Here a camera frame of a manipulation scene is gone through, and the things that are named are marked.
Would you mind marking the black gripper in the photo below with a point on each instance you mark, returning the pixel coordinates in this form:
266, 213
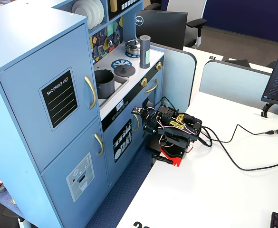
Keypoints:
148, 125

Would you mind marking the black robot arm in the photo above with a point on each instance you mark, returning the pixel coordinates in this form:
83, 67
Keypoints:
179, 133

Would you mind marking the black table clamp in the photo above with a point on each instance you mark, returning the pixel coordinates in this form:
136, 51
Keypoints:
161, 158

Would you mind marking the gold stove knob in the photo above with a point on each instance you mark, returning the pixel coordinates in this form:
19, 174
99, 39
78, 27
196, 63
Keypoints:
158, 66
144, 82

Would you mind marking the dark gray toy pot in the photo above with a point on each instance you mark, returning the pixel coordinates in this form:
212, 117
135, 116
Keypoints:
105, 86

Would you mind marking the dark gray pot lid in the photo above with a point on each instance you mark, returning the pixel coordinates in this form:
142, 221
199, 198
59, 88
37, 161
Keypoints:
124, 70

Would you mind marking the light blue desk partition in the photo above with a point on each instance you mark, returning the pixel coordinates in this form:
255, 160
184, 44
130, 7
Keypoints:
179, 71
233, 83

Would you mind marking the silver toy pot with lid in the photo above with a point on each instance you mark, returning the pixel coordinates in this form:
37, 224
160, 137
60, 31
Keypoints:
132, 46

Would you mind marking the gray hanging toy spatula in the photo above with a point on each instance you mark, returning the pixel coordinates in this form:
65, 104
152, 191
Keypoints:
100, 50

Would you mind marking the silver hanging toy ladle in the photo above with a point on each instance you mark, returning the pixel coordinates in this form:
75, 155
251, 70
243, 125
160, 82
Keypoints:
110, 42

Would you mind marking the black Dell monitor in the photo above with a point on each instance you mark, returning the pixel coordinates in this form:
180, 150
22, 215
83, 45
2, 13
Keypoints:
162, 28

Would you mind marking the black monitor foot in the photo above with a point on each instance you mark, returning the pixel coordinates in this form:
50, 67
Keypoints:
238, 63

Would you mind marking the pale green toy plate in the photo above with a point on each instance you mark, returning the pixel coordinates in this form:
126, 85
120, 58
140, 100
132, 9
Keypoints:
101, 12

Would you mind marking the white toy plate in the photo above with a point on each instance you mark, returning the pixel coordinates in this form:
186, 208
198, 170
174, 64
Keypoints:
92, 15
79, 9

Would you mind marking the white and black office chair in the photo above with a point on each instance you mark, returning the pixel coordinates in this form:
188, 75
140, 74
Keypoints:
188, 7

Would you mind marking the tan wooden block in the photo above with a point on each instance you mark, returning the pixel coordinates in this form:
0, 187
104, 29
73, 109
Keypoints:
113, 5

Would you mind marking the blue toy kitchen unit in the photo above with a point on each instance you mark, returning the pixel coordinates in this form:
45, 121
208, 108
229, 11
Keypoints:
34, 47

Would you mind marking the gray tape roll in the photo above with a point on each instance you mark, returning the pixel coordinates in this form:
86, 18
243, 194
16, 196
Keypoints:
2, 187

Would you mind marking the small wrist camera board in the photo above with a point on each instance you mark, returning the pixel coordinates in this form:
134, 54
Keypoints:
138, 110

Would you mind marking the red robot base mount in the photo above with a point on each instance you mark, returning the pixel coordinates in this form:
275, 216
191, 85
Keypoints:
174, 156

